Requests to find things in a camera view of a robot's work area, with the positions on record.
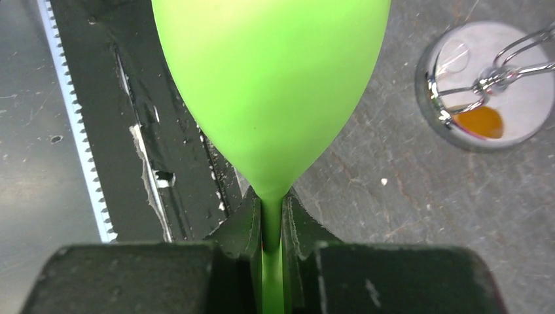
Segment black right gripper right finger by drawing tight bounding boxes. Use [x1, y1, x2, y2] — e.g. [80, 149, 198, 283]
[281, 190, 507, 313]

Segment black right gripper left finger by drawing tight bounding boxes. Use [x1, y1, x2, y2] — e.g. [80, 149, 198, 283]
[22, 189, 261, 313]

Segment green plastic wine glass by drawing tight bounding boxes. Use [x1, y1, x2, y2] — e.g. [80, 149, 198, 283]
[152, 1, 391, 313]

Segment chrome wine glass rack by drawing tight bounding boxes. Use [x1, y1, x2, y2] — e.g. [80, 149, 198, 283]
[415, 21, 554, 152]

